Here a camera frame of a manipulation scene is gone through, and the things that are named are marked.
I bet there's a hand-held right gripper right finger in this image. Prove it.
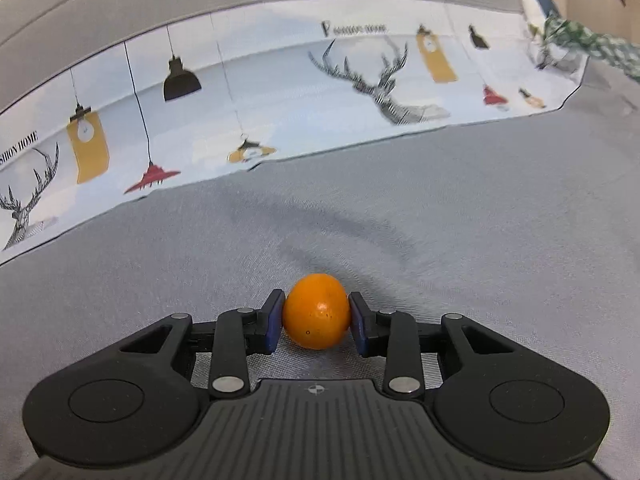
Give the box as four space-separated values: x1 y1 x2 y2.
348 291 521 399

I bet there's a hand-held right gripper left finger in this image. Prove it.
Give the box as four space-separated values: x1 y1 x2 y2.
120 289 287 399

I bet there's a small orange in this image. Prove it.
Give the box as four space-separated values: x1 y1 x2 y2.
282 273 351 351

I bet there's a grey bed sheet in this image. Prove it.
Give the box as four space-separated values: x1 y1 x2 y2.
0 55 640 480

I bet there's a deer print cloth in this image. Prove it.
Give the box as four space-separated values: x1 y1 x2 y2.
0 0 591 267

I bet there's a green checked cloth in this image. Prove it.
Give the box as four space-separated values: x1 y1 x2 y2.
537 12 640 83

